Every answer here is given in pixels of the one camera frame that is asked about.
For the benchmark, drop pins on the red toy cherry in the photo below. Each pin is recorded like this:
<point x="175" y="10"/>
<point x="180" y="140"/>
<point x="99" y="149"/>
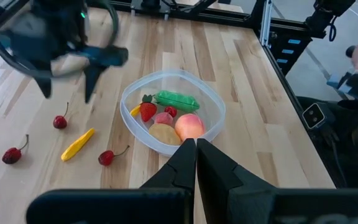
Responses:
<point x="170" y="111"/>
<point x="11" y="155"/>
<point x="106" y="158"/>
<point x="60" y="122"/>

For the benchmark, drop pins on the tan toy potato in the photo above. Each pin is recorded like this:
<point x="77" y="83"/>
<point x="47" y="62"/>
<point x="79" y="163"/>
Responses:
<point x="165" y="134"/>

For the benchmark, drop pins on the white table-level camera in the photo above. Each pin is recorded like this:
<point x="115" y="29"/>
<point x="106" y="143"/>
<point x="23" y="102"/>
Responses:
<point x="313" y="115"/>

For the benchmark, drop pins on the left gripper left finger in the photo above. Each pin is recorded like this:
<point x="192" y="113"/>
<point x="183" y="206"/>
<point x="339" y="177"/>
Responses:
<point x="182" y="171"/>

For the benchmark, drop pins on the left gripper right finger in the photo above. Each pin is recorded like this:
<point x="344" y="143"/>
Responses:
<point x="219" y="186"/>

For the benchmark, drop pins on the black box with blue labels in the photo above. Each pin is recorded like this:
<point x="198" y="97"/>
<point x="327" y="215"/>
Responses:
<point x="291" y="51"/>

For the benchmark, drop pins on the toy peach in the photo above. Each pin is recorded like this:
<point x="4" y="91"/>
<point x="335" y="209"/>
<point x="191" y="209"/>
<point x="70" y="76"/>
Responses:
<point x="190" y="126"/>

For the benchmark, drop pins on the clear plastic tupperware container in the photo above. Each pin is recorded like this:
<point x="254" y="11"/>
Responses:
<point x="197" y="87"/>

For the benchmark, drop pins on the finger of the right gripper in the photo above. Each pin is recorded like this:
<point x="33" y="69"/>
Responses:
<point x="45" y="87"/>
<point x="92" y="81"/>

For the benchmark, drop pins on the green toy pea pod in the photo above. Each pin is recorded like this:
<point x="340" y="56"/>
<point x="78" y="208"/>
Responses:
<point x="176" y="101"/>

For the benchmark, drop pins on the red toy strawberry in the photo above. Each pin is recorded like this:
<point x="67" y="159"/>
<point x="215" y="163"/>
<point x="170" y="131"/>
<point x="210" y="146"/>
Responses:
<point x="148" y="110"/>

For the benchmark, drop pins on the silver aluminium frame post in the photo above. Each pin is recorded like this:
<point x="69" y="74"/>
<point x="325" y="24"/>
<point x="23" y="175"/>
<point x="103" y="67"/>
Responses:
<point x="266" y="18"/>

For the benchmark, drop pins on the small pink toy fruit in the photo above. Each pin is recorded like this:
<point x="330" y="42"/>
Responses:
<point x="163" y="118"/>

